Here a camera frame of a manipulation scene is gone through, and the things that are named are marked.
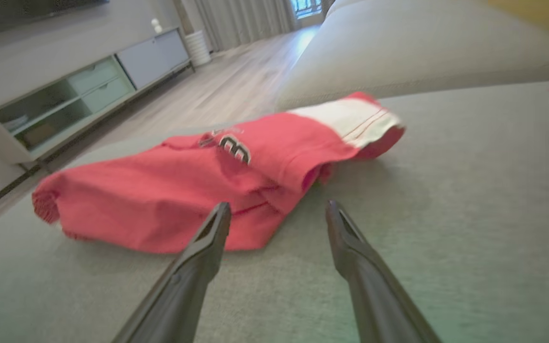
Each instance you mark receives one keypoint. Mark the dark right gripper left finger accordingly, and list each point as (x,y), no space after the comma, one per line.
(184,295)

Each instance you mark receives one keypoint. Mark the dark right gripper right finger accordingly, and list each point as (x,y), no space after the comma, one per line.
(374,295)

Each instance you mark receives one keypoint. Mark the red basketball jersey white sleeves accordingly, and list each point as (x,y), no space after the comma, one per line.
(160,200)

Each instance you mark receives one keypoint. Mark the grey tv cabinet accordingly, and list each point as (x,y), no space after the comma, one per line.
(150,57)

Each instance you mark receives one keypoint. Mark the white ribbed cylinder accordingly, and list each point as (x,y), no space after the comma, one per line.
(198,47)

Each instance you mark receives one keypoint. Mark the large grey sofa seat cushion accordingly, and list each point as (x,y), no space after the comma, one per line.
(422,47)

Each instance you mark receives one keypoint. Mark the small white figurine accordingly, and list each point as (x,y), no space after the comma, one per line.
(157,26)

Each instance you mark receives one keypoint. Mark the grey curtain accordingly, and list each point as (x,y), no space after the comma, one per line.
(241,19)

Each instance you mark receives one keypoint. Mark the balcony window with railing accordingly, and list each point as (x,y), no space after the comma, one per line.
(307,7)

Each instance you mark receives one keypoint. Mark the black television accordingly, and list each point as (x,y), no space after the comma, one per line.
(17,14)

